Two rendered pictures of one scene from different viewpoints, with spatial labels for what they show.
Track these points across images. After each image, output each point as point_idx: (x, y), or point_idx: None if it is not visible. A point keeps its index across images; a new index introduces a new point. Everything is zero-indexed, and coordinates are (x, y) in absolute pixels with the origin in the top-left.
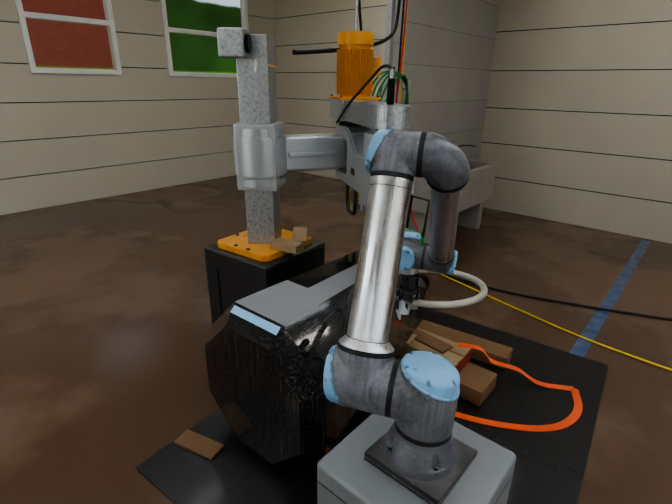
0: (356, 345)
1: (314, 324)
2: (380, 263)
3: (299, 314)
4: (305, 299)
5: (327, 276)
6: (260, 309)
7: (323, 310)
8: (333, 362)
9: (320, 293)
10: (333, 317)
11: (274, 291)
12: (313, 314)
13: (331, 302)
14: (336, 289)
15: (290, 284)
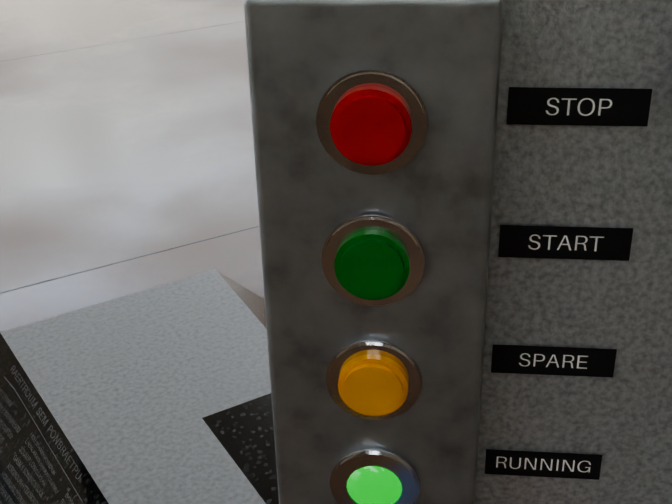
0: None
1: (3, 424)
2: None
3: (32, 367)
4: (118, 396)
5: (277, 495)
6: (129, 304)
7: (40, 444)
8: None
9: (133, 440)
10: (23, 492)
11: (229, 341)
12: (28, 410)
13: (66, 469)
14: (133, 492)
15: (262, 381)
